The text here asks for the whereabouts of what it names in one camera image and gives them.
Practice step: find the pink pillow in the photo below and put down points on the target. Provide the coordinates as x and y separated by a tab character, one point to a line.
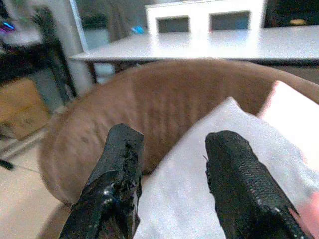
294	117

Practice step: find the cardboard box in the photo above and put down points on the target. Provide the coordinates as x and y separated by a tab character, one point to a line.
20	107

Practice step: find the black metal shelf stand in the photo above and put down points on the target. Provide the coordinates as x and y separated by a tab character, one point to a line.
49	59

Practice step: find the brown curved sofa chair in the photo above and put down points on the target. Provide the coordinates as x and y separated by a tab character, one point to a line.
139	109

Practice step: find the white pillow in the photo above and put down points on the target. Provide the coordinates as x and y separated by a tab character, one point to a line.
179	189

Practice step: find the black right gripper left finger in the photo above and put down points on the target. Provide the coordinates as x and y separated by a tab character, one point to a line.
113	179

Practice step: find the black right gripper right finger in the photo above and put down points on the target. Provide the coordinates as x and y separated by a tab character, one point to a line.
239	184

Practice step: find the white table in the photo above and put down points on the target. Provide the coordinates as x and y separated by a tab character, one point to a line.
204	44

